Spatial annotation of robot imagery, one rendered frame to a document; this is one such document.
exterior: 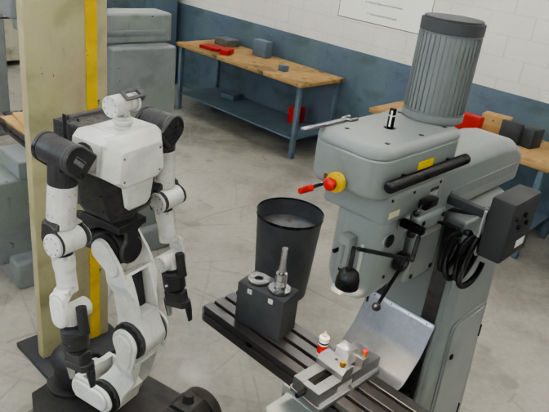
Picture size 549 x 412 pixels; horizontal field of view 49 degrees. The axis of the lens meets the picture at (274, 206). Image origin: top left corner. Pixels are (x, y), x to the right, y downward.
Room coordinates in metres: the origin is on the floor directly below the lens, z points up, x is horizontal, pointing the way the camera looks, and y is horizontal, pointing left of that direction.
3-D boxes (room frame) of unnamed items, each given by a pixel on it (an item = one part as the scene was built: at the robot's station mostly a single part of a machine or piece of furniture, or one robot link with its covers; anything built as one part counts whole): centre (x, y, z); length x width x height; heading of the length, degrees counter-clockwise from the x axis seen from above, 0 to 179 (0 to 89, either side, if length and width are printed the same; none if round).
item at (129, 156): (1.85, 0.57, 1.63); 0.34 x 0.30 x 0.36; 152
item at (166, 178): (2.02, 0.41, 1.52); 0.13 x 0.12 x 0.22; 151
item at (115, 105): (1.82, 0.51, 1.84); 0.10 x 0.07 x 0.09; 152
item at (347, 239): (1.70, -0.25, 1.44); 0.04 x 0.04 x 0.21; 49
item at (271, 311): (2.05, -0.02, 1.02); 0.22 x 0.12 x 0.20; 60
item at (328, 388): (1.76, -0.30, 0.97); 0.35 x 0.15 x 0.11; 136
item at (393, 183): (1.72, -0.45, 1.79); 0.45 x 0.04 x 0.04; 139
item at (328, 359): (1.74, -0.29, 1.01); 0.12 x 0.06 x 0.04; 46
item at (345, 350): (1.78, -0.33, 1.03); 0.06 x 0.05 x 0.06; 46
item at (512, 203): (1.79, -0.77, 1.62); 0.20 x 0.09 x 0.21; 139
